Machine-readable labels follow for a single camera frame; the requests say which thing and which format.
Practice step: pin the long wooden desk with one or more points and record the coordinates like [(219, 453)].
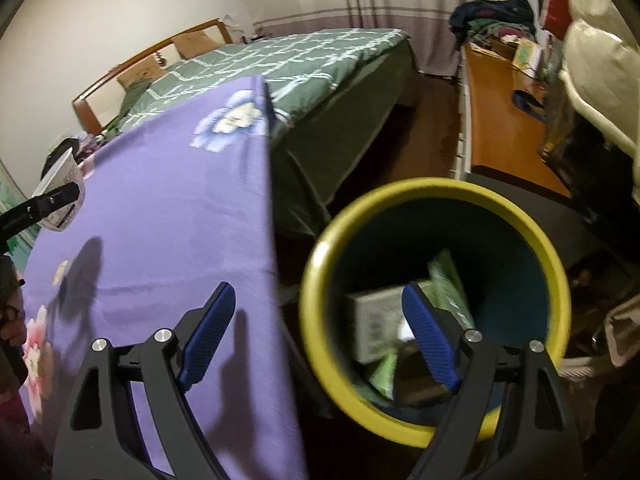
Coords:
[(500, 125)]

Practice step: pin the white plastic cup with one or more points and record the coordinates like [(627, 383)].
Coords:
[(65, 170)]

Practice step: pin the purple floral blanket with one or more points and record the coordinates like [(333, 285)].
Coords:
[(175, 210)]

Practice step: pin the yellow rimmed trash bin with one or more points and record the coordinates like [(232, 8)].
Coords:
[(320, 310)]

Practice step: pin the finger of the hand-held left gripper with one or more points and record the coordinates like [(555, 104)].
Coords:
[(45, 202)]

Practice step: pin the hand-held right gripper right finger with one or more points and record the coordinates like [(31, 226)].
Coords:
[(430, 335)]

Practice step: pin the green white box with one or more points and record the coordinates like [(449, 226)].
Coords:
[(527, 54)]

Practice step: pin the green checked quilt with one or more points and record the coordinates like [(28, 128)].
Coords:
[(325, 60)]

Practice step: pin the green plastic packet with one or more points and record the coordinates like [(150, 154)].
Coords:
[(450, 285)]

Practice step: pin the tan pillow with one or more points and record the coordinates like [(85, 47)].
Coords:
[(137, 75), (192, 44)]

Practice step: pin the person's left hand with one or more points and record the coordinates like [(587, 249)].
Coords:
[(12, 327)]

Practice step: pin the wooden bed headboard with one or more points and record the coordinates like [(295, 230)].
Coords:
[(85, 110)]

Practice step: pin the dark jacket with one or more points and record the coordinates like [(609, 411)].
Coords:
[(55, 152)]

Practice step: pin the white down jacket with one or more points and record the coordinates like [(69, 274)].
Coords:
[(600, 45)]

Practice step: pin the beige carton box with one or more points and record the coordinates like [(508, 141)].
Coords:
[(375, 320)]

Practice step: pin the brown handbag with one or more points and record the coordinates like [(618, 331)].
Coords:
[(560, 145)]

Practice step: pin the pile of clothes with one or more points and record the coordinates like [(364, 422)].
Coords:
[(485, 15)]

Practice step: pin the brown plastic tray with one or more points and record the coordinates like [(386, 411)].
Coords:
[(415, 380)]

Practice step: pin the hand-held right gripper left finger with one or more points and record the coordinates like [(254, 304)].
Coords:
[(207, 335)]

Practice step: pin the green floral wardrobe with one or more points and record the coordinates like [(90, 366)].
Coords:
[(12, 185)]

